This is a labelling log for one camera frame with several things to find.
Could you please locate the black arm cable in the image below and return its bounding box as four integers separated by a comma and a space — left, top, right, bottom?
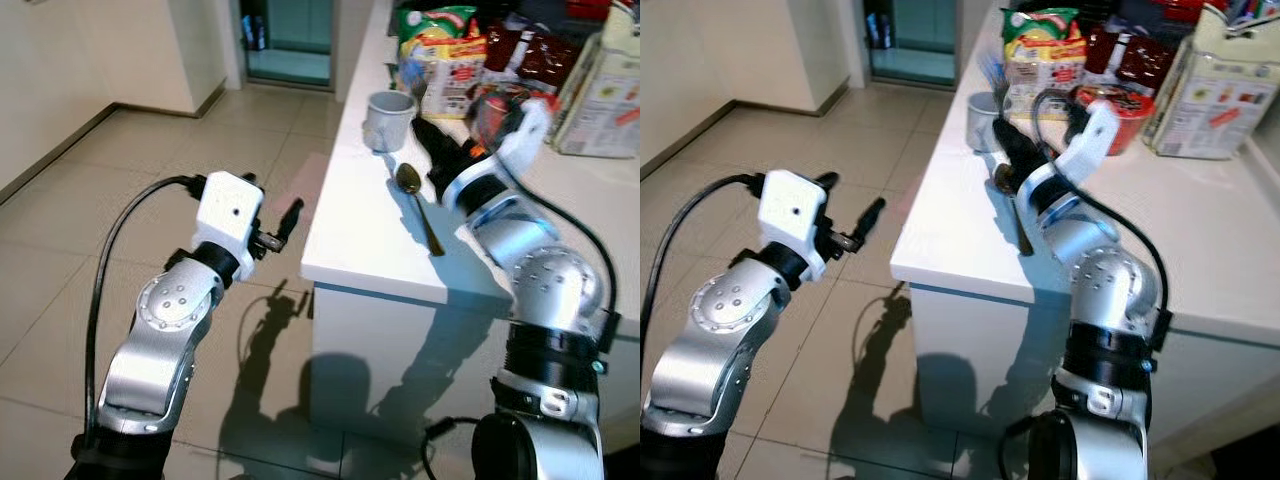
641, 173, 767, 391
468, 86, 622, 353
84, 175, 207, 446
1032, 88, 1174, 351

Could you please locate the white ceramic mug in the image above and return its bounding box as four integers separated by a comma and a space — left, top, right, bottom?
964, 91, 1011, 154
361, 89, 418, 154

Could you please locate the white printed carton box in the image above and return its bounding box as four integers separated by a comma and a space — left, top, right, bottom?
549, 0, 641, 160
1142, 2, 1280, 162

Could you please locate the dark red snack bag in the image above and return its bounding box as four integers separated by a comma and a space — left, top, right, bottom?
1084, 22, 1183, 101
482, 18, 583, 103

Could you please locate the white kitchen counter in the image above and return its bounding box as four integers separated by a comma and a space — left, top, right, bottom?
888, 0, 1280, 471
299, 0, 641, 446

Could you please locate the red instant noodle bowl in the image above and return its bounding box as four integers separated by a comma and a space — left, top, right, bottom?
1068, 85, 1157, 158
469, 84, 562, 153

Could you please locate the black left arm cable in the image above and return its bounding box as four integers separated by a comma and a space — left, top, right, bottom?
84, 175, 207, 446
641, 173, 767, 391

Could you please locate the green yellow snack bag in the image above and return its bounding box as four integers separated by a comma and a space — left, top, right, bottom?
999, 7, 1090, 120
396, 5, 489, 120

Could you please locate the black torso cable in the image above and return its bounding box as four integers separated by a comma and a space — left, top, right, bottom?
996, 414, 1046, 480
420, 416, 483, 480

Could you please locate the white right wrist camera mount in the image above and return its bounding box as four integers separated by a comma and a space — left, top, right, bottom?
1056, 99, 1122, 183
496, 97, 554, 179

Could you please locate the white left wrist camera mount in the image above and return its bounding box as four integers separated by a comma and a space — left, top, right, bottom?
757, 169, 832, 282
191, 171, 267, 282

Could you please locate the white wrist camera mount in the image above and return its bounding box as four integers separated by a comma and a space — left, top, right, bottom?
496, 97, 554, 179
1056, 99, 1122, 183
191, 171, 267, 282
757, 169, 832, 282

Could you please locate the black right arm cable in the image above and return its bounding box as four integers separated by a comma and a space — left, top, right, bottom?
1032, 88, 1174, 351
468, 86, 622, 353

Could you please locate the metal spoon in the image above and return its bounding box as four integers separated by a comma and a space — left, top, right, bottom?
393, 162, 447, 258

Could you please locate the glass door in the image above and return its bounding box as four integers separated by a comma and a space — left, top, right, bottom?
863, 0, 962, 88
239, 0, 337, 88

